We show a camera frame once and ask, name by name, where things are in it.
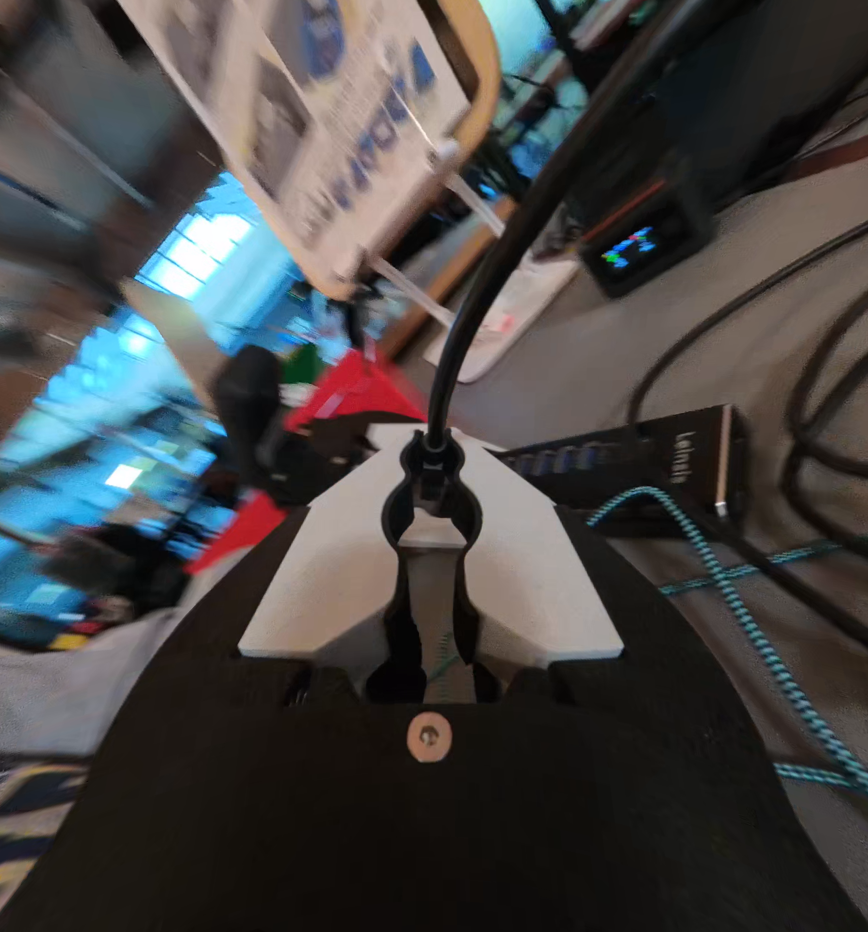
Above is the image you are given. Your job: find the black power cable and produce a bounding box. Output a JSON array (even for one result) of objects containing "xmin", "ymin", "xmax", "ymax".
[{"xmin": 626, "ymin": 207, "xmax": 868, "ymax": 685}]

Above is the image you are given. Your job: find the white power strip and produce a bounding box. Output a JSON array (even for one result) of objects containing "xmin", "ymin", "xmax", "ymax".
[{"xmin": 423, "ymin": 255, "xmax": 580, "ymax": 384}]

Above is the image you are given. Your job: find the dark patterned cloth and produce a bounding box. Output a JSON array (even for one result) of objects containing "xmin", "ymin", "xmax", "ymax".
[{"xmin": 0, "ymin": 753, "xmax": 93, "ymax": 932}]

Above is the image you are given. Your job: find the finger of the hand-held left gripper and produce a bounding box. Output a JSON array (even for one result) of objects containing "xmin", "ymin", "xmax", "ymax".
[{"xmin": 364, "ymin": 422, "xmax": 426, "ymax": 452}]

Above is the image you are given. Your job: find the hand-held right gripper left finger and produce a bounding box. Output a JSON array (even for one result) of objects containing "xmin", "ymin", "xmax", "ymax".
[{"xmin": 237, "ymin": 435, "xmax": 435, "ymax": 682}]

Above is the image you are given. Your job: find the black usb hub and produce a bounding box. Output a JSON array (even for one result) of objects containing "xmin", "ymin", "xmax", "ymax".
[{"xmin": 492, "ymin": 404, "xmax": 751, "ymax": 536}]

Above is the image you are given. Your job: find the teal braided cable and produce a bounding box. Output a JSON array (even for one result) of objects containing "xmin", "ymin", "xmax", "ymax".
[{"xmin": 587, "ymin": 486, "xmax": 868, "ymax": 813}]

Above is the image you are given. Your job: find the red cloth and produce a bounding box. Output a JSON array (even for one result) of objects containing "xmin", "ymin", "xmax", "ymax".
[{"xmin": 186, "ymin": 348, "xmax": 424, "ymax": 576}]

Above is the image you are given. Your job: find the black battery charger red stripe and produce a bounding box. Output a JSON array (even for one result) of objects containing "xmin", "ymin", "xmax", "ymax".
[{"xmin": 575, "ymin": 109, "xmax": 719, "ymax": 300}]

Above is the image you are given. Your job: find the person's grey clothing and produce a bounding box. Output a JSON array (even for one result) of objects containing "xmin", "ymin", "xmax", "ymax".
[{"xmin": 0, "ymin": 561, "xmax": 253, "ymax": 758}]

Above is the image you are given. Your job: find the black usb cable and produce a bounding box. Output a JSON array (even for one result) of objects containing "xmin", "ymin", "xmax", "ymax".
[{"xmin": 415, "ymin": 0, "xmax": 704, "ymax": 511}]

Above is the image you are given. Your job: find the printed paper sheet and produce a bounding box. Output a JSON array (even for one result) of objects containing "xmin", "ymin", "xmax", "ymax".
[{"xmin": 117, "ymin": 0, "xmax": 471, "ymax": 274}]

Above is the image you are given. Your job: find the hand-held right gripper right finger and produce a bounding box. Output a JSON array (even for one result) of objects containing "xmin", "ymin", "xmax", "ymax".
[{"xmin": 448, "ymin": 430, "xmax": 625, "ymax": 689}]

